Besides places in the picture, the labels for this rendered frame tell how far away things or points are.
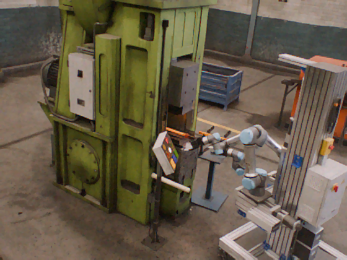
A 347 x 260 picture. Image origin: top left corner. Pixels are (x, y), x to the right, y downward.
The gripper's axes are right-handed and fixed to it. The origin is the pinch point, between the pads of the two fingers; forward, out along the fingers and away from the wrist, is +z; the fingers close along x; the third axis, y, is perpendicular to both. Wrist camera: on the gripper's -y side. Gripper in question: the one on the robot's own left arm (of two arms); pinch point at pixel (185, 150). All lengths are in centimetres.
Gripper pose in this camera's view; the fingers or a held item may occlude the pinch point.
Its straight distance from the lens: 354.9
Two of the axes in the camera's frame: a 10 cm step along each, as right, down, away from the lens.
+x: -1.4, 4.0, -9.1
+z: -9.0, 3.4, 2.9
